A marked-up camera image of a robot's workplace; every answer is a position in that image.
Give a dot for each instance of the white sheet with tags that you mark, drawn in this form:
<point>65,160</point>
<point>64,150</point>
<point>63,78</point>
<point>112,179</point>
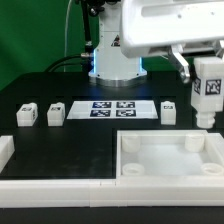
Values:
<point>116,109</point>

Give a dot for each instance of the white square tabletop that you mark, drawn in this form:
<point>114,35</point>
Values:
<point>167,153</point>

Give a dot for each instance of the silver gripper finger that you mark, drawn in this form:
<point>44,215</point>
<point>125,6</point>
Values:
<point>220,49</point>
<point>175,57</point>

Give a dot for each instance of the white U-shaped obstacle fence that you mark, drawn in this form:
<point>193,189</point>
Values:
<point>116,192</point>

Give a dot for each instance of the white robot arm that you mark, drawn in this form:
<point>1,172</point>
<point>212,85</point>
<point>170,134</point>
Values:
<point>131,30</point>

